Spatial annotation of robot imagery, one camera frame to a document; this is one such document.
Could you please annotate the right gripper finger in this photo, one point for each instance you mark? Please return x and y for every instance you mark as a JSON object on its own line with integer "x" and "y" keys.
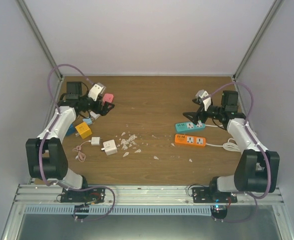
{"x": 198, "y": 101}
{"x": 192, "y": 117}

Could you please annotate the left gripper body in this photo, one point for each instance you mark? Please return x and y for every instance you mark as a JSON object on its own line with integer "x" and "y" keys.
{"x": 96, "y": 109}

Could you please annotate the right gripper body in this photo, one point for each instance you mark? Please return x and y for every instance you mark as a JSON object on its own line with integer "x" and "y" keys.
{"x": 204, "y": 118}

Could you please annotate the pink plug adapter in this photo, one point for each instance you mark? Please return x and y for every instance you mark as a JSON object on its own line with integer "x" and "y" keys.
{"x": 108, "y": 98}

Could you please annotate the white charger plug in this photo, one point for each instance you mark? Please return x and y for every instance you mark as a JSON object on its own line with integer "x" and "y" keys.
{"x": 93, "y": 115}

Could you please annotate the teal power strip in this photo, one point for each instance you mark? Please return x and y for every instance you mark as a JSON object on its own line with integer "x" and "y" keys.
{"x": 188, "y": 127}

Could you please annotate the light blue small plug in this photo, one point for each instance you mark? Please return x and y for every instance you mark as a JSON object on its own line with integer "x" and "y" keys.
{"x": 89, "y": 121}

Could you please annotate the orange power strip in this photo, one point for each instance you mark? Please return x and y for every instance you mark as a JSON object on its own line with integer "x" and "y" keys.
{"x": 189, "y": 140}

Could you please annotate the yellow cube socket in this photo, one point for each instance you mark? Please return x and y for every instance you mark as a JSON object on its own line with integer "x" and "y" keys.
{"x": 83, "y": 130}

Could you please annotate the blue cube socket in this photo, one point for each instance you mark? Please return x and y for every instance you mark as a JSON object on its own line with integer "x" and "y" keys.
{"x": 71, "y": 130}

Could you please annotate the small white usb charger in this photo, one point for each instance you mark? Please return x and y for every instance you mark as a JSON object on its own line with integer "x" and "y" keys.
{"x": 95, "y": 141}

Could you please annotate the white cube adapter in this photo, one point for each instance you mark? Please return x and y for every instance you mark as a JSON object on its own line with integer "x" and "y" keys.
{"x": 109, "y": 147}

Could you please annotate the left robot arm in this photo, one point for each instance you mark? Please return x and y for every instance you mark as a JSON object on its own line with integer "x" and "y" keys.
{"x": 46, "y": 157}

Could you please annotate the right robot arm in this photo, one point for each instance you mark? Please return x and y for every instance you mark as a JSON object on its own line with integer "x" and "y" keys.
{"x": 257, "y": 168}

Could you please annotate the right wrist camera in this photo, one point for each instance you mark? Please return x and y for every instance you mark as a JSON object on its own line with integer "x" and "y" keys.
{"x": 206, "y": 97}

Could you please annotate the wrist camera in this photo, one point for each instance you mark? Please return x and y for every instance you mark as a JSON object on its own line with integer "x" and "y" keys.
{"x": 96, "y": 92}
{"x": 206, "y": 97}

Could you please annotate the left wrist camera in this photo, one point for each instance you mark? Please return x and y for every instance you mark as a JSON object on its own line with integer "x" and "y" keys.
{"x": 96, "y": 92}

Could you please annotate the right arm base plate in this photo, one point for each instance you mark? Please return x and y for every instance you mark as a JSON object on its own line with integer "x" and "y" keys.
{"x": 204, "y": 194}

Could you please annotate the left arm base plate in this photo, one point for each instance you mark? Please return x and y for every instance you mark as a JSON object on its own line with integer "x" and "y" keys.
{"x": 93, "y": 196}

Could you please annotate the grey cable duct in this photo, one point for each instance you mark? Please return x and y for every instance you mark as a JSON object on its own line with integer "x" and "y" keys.
{"x": 148, "y": 210}

